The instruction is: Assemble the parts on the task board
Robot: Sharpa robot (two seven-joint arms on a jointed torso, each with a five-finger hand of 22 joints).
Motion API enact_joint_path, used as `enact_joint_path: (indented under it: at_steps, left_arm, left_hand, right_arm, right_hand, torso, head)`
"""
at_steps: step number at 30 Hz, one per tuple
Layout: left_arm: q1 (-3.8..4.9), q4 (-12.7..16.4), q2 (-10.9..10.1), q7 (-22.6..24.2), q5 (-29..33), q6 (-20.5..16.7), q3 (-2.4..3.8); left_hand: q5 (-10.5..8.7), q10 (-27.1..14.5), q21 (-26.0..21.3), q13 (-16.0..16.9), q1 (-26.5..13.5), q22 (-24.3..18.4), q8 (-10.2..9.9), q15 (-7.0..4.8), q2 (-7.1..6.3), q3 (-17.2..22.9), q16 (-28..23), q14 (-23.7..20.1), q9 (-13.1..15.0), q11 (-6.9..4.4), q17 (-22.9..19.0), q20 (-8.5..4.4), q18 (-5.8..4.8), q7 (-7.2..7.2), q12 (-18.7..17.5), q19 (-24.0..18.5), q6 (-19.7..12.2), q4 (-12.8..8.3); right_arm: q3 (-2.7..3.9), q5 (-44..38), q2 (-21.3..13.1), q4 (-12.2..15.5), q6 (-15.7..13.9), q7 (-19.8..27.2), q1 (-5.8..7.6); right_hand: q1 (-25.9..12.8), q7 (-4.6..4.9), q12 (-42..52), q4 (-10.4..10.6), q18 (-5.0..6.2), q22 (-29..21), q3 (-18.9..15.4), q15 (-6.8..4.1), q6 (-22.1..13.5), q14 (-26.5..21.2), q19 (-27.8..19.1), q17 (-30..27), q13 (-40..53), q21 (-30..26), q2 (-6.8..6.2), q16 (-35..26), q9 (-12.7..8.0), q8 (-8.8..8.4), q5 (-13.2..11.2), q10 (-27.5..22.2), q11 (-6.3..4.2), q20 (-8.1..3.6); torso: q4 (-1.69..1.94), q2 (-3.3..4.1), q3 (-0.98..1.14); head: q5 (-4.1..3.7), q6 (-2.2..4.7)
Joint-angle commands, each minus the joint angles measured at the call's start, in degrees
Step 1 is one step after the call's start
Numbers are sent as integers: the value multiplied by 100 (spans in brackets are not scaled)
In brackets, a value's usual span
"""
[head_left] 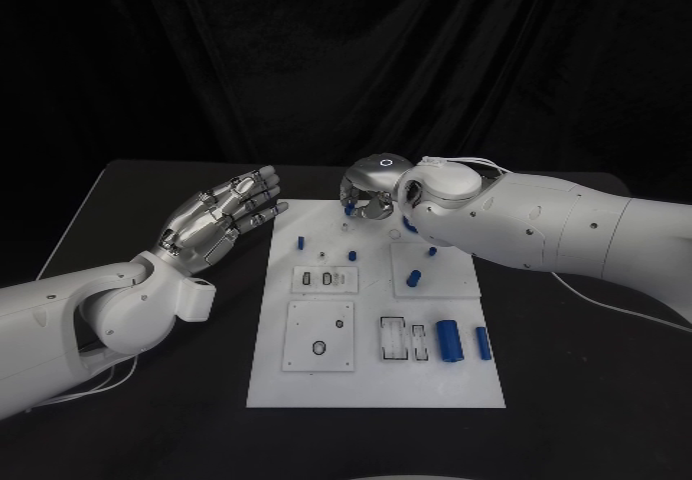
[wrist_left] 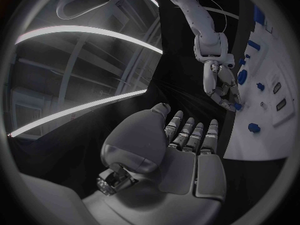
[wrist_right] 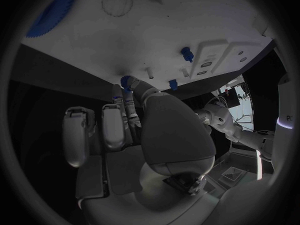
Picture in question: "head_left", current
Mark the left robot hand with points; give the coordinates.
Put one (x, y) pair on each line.
(217, 213)

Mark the blue gear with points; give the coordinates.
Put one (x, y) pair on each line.
(410, 225)

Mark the large blue cylinder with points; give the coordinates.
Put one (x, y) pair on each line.
(450, 340)

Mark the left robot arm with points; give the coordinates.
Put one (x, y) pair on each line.
(54, 318)

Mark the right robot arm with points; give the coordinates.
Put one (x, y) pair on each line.
(529, 225)

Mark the thin long blue cylinder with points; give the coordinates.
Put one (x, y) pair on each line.
(483, 343)

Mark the short blue cylinder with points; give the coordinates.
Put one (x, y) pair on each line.
(414, 278)

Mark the white task board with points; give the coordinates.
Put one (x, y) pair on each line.
(378, 386)

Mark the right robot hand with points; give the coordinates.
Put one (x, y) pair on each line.
(372, 174)

